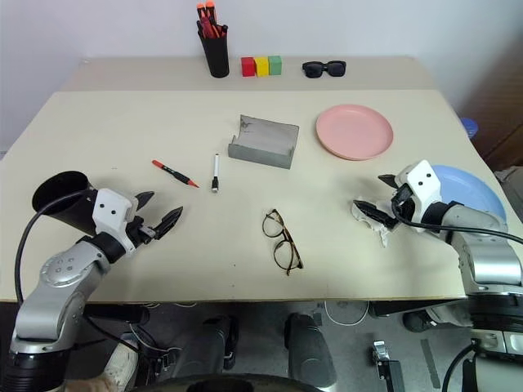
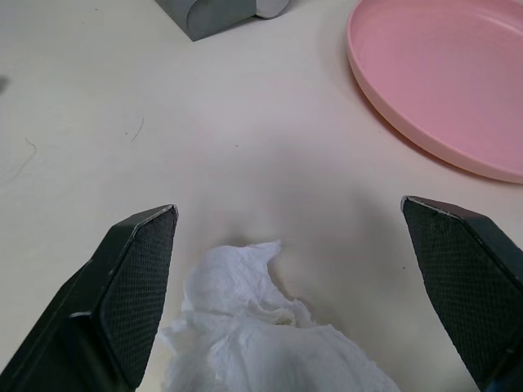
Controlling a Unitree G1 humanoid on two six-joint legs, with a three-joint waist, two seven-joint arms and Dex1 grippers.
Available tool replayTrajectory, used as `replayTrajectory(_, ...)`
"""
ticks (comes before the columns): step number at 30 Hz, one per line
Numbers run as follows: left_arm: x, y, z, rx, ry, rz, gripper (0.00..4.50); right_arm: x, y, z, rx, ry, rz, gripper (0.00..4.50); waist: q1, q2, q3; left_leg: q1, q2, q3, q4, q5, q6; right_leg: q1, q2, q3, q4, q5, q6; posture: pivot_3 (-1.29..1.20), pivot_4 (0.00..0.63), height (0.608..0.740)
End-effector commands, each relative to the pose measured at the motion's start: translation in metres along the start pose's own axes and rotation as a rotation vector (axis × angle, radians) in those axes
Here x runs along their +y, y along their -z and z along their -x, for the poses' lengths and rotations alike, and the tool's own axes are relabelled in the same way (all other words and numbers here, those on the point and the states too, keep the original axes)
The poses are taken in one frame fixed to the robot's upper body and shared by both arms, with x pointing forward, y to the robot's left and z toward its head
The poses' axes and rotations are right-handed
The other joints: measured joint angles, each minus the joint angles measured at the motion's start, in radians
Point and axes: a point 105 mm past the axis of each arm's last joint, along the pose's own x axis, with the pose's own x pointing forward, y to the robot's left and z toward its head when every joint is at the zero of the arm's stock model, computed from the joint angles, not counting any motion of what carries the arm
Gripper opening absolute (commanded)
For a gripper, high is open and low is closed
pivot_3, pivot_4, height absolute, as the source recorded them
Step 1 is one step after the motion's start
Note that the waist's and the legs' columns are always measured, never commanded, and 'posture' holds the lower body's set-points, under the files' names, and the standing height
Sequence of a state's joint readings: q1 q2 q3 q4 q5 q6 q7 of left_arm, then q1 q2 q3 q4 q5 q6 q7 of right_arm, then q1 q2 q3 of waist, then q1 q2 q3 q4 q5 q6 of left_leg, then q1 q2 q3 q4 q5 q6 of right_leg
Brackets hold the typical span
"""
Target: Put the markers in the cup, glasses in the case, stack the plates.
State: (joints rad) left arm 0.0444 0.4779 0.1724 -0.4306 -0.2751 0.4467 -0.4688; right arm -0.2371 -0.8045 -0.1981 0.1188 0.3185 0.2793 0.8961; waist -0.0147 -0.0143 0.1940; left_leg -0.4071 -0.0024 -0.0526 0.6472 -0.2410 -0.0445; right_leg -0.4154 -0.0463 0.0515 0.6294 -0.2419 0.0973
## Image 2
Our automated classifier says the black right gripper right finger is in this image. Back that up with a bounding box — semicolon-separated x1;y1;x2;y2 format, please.
400;194;523;392

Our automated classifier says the pink round plate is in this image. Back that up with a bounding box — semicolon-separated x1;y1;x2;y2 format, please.
346;0;523;184

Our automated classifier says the white tissue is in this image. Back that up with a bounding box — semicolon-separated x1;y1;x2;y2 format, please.
157;238;404;392

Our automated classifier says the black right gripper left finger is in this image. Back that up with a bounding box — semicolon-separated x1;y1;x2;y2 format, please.
0;203;180;392

